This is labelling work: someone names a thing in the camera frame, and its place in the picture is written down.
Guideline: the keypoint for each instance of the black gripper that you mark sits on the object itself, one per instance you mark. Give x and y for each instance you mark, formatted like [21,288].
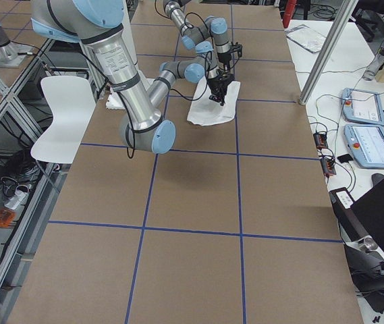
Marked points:
[225,61]
[217,85]

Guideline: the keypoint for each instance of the white long-sleeve printed shirt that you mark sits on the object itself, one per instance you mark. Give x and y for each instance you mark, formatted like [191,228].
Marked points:
[205,112]

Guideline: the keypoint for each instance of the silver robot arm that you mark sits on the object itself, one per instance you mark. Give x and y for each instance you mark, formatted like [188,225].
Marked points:
[99,26]
[194,30]

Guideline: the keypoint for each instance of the plastic document bag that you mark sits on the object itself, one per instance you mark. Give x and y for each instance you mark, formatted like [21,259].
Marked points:
[306,37]

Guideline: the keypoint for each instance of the red fire extinguisher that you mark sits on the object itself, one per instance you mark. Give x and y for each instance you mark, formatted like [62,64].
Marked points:
[288,13]

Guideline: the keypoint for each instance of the black orange connector box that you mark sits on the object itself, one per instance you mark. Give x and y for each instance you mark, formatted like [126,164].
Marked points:
[320,140]

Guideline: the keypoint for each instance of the far blue teach pendant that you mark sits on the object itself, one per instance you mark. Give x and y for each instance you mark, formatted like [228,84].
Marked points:
[361,106]

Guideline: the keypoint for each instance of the blue teach pendant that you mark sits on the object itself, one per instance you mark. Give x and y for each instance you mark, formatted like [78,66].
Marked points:
[361,106]
[366,144]

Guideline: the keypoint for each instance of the white plastic chair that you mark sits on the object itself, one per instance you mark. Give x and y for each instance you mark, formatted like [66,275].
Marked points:
[72,103]

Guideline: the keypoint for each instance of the near blue teach pendant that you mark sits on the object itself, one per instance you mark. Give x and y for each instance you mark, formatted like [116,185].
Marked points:
[366,144]

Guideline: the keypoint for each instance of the clear water bottle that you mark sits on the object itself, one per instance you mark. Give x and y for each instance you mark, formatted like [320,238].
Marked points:
[375,65]

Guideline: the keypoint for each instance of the black device with label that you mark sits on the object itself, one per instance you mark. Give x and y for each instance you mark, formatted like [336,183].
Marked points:
[342,203]

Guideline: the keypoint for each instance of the white power strip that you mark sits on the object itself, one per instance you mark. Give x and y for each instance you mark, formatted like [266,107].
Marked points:
[14,202]

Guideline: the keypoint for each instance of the orange box on floor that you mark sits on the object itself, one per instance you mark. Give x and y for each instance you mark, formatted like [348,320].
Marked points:
[6,217]

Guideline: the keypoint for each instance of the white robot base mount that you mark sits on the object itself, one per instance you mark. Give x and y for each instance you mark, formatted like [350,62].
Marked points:
[129,62]

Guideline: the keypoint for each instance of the aluminium camera post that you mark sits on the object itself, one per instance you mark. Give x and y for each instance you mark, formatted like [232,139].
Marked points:
[338,25]

